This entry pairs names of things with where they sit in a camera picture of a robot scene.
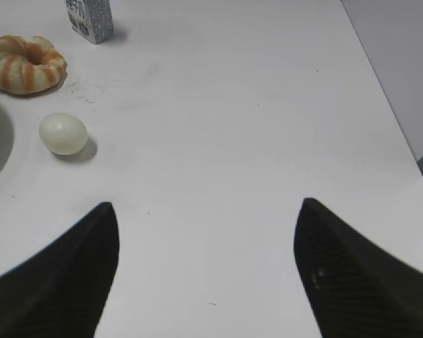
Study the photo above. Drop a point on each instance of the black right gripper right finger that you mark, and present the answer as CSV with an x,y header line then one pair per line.
x,y
354,288

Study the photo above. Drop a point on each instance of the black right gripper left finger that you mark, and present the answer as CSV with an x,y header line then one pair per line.
x,y
62,290

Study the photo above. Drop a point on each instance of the white egg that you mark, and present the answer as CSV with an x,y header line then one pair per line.
x,y
63,134

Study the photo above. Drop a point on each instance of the orange striped bread bun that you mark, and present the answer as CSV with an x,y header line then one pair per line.
x,y
29,65

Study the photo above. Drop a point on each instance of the white blue milk carton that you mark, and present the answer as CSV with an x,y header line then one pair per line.
x,y
92,19

